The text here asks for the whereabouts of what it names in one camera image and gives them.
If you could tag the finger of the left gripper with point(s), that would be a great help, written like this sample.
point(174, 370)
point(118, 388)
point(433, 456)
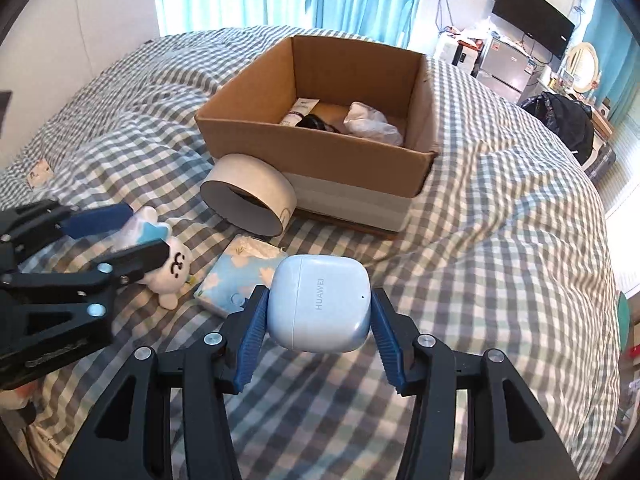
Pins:
point(87, 222)
point(132, 264)

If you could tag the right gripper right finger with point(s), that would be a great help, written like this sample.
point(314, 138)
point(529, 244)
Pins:
point(509, 434)

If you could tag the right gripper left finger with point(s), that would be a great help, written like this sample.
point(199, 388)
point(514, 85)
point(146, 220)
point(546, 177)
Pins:
point(127, 433)

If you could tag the white cat plush toy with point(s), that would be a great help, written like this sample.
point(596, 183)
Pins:
point(171, 269)

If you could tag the blue floral tissue pack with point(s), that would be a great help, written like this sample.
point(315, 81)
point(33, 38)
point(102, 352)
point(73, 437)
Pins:
point(246, 263)

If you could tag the pale blue earbuds case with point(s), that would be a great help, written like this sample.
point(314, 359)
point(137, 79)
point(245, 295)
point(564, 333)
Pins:
point(319, 304)

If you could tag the small label patch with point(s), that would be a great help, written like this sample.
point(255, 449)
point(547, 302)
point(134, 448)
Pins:
point(40, 174)

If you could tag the white tape roll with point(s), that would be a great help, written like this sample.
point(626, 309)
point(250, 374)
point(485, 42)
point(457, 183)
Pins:
point(249, 194)

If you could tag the checkered bed quilt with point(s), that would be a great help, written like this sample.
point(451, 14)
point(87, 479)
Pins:
point(504, 248)

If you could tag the black object in box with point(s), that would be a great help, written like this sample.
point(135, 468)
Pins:
point(312, 121)

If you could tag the white cosmetic tube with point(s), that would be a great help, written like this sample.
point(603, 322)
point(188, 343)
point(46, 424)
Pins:
point(299, 110)

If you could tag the brown cardboard box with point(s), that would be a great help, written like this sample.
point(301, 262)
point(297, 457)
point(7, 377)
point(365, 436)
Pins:
point(339, 128)

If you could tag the white crumpled plastic bag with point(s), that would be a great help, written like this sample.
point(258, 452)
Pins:
point(368, 123)

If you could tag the black backpack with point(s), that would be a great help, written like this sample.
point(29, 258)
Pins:
point(568, 119)

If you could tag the silver mini fridge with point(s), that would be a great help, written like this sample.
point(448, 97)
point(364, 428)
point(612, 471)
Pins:
point(506, 70)

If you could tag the oval vanity mirror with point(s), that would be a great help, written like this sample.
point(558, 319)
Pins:
point(583, 65)

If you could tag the blue side curtain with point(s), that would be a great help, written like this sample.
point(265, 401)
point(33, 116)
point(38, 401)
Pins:
point(618, 54)

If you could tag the black wall television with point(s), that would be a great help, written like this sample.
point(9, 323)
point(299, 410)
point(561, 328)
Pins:
point(539, 20)

